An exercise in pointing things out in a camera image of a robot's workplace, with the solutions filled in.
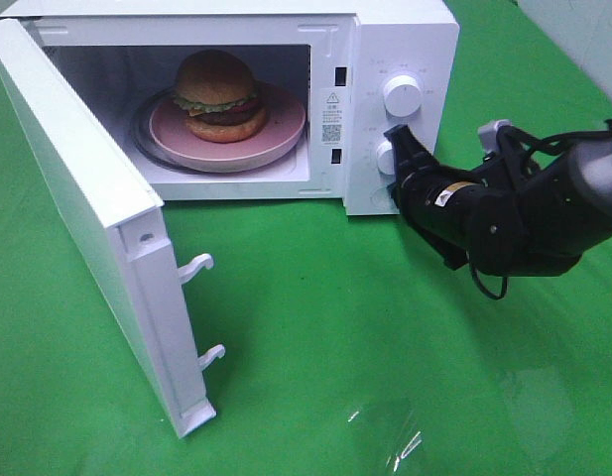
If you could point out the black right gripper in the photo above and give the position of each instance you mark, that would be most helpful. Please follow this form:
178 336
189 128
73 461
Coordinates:
434 200

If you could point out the white microwave knob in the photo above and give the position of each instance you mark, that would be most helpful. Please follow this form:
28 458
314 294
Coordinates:
385 159
402 95

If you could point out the white door release button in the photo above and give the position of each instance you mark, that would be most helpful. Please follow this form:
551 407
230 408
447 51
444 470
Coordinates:
382 199

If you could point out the pink plate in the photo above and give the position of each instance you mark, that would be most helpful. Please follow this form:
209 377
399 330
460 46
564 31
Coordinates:
226 144

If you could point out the toy burger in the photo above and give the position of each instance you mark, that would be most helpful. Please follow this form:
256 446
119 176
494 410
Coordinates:
220 96

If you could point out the white microwave door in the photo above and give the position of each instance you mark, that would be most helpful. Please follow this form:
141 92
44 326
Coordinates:
97 223

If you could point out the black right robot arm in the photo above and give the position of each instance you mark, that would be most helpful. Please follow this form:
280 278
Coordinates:
532 208

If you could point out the white microwave oven body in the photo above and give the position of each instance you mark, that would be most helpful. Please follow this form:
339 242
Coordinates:
92 84

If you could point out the green table mat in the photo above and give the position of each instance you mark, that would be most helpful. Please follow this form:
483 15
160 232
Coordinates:
350 350

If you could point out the glass microwave turntable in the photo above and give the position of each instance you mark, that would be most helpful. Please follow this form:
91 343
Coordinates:
147 144

